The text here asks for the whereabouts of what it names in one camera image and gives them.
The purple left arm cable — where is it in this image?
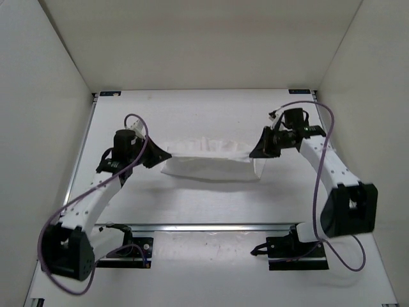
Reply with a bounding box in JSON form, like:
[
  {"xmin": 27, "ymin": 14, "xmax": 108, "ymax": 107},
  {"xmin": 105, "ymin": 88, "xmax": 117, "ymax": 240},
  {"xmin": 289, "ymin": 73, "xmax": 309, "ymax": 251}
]
[{"xmin": 37, "ymin": 114, "xmax": 150, "ymax": 295}]

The white pleated skirt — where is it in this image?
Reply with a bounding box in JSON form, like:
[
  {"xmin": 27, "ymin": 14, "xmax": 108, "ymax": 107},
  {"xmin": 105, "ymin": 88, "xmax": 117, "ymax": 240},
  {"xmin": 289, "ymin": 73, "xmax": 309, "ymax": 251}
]
[{"xmin": 161, "ymin": 137, "xmax": 266, "ymax": 182}]

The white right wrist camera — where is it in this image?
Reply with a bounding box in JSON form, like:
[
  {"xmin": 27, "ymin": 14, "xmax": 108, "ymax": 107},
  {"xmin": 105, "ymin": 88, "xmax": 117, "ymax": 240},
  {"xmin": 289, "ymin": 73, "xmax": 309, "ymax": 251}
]
[{"xmin": 268, "ymin": 107, "xmax": 284, "ymax": 126}]

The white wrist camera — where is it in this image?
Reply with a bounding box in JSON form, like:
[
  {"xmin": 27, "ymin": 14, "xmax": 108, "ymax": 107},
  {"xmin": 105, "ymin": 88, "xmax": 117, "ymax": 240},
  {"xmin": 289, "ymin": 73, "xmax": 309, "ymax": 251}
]
[
  {"xmin": 268, "ymin": 107, "xmax": 284, "ymax": 126},
  {"xmin": 129, "ymin": 120, "xmax": 145, "ymax": 139}
]

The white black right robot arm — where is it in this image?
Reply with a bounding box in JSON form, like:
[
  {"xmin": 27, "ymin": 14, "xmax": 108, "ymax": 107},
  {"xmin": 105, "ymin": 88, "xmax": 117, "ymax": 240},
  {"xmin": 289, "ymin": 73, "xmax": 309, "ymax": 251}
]
[{"xmin": 249, "ymin": 107, "xmax": 378, "ymax": 257}]

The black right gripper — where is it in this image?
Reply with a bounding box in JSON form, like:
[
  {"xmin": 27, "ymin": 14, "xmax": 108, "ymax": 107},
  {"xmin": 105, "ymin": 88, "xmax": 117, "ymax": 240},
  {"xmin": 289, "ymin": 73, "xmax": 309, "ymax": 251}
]
[{"xmin": 251, "ymin": 126, "xmax": 295, "ymax": 159}]

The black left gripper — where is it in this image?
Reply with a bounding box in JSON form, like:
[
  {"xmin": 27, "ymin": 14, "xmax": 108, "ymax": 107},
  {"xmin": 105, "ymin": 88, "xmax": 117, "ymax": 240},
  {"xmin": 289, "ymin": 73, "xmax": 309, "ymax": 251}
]
[{"xmin": 130, "ymin": 132, "xmax": 171, "ymax": 166}]

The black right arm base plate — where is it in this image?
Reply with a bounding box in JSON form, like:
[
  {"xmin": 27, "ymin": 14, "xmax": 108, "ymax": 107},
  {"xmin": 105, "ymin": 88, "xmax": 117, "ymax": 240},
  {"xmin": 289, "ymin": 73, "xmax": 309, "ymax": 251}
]
[{"xmin": 251, "ymin": 234, "xmax": 329, "ymax": 271}]

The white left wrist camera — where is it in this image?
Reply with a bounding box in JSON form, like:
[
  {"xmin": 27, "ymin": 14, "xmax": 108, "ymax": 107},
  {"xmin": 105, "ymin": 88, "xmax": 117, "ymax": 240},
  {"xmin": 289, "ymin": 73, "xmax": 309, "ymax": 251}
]
[{"xmin": 129, "ymin": 120, "xmax": 145, "ymax": 139}]

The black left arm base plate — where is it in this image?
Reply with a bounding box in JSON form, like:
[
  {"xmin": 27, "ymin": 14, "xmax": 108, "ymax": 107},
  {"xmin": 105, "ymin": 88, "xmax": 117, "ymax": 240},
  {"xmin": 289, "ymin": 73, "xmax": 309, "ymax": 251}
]
[{"xmin": 90, "ymin": 223, "xmax": 154, "ymax": 269}]

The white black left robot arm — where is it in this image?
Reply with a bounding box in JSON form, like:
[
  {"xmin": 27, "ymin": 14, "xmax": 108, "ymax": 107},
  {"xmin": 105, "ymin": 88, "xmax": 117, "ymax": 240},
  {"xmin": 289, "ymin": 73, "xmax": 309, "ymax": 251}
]
[{"xmin": 37, "ymin": 127, "xmax": 265, "ymax": 281}]

